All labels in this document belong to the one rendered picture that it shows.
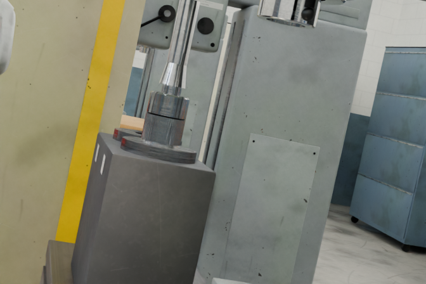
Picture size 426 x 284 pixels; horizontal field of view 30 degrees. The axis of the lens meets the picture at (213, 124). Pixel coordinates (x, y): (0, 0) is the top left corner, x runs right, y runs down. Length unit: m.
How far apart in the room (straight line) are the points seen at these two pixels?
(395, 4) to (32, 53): 8.59
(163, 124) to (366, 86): 9.60
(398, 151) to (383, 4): 2.81
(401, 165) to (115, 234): 7.37
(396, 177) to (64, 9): 6.24
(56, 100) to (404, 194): 6.02
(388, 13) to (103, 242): 9.79
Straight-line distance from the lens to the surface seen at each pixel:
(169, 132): 0.91
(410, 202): 7.91
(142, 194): 0.88
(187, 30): 0.92
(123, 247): 0.89
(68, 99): 2.34
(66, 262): 1.13
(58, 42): 2.33
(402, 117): 8.36
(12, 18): 1.29
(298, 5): 0.62
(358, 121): 10.46
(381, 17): 10.55
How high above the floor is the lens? 1.22
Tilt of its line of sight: 3 degrees down
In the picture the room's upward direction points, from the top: 12 degrees clockwise
